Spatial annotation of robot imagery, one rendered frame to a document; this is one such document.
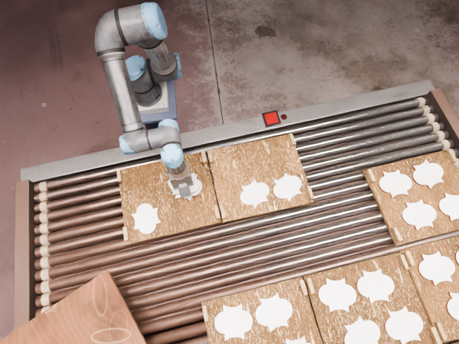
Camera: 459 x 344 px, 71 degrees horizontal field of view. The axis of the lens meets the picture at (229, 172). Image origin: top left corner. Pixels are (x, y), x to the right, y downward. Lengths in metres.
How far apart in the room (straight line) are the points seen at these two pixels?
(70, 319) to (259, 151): 1.01
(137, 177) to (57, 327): 0.65
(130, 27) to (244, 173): 0.74
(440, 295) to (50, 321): 1.46
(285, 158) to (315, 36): 1.99
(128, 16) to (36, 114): 2.11
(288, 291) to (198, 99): 1.90
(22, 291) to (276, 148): 1.21
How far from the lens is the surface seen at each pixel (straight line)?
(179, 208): 1.44
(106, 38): 1.21
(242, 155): 1.51
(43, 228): 1.63
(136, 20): 1.19
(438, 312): 1.57
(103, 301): 1.34
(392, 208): 1.57
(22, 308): 1.58
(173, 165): 1.15
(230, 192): 1.44
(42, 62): 3.52
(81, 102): 3.08
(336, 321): 1.41
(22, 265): 1.60
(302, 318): 1.38
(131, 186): 1.52
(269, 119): 1.62
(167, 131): 1.21
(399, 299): 1.50
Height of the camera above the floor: 2.30
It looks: 67 degrees down
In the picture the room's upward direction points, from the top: 2 degrees counter-clockwise
